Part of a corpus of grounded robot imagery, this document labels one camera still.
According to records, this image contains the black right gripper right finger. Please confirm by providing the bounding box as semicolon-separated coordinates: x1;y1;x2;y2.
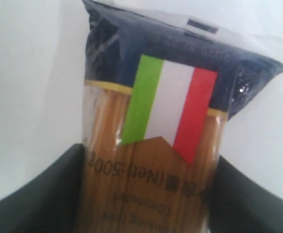
209;157;283;233

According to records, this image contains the spaghetti packet dark blue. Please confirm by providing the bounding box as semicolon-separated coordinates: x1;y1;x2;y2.
74;0;283;233

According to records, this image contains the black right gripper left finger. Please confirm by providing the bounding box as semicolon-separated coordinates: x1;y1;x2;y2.
0;144;85;233

